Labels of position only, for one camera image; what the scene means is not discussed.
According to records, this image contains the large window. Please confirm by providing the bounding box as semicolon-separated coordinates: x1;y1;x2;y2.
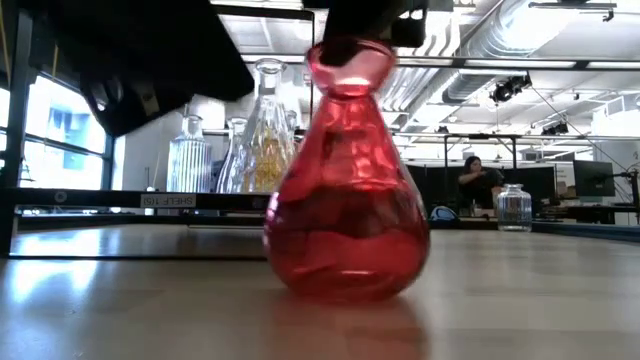
19;74;116;191

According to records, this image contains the black partition panel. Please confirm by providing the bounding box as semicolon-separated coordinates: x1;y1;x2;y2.
407;162;557;220

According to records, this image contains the tall clear ribbed bottle vase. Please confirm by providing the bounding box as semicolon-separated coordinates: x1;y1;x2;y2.
166;114;214;195

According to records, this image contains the wooden shelf black frame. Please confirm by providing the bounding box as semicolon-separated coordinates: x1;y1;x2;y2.
0;0;316;262

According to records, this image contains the blue white object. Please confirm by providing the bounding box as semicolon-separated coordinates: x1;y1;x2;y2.
429;204;460;224

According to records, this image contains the short clear ribbed jar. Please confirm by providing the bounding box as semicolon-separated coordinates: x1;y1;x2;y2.
496;182;533;233

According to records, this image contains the black ceiling track fixture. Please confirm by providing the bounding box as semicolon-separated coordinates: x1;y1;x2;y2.
488;72;534;105

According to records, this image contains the black computer monitor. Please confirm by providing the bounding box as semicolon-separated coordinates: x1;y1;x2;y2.
573;159;617;198

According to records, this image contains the black overhead light beam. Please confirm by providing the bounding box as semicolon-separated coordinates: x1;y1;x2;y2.
239;52;640;71

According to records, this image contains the silver ceiling duct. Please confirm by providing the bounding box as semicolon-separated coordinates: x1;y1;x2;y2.
439;0;586;106

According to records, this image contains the red bulbous glass vase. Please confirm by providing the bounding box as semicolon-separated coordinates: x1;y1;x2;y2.
263;39;431;304

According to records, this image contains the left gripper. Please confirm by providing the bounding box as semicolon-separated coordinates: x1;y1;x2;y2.
74;0;256;139

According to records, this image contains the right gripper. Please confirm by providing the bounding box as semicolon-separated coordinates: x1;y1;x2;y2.
318;0;401;68

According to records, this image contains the person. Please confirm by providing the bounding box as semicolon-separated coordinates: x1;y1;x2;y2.
457;155;506;212

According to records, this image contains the yellow textured glass vase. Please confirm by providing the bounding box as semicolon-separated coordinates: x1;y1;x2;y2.
252;128;287;194

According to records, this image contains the clear diamond-cut glass vase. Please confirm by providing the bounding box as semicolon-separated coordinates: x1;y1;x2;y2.
239;58;298;195

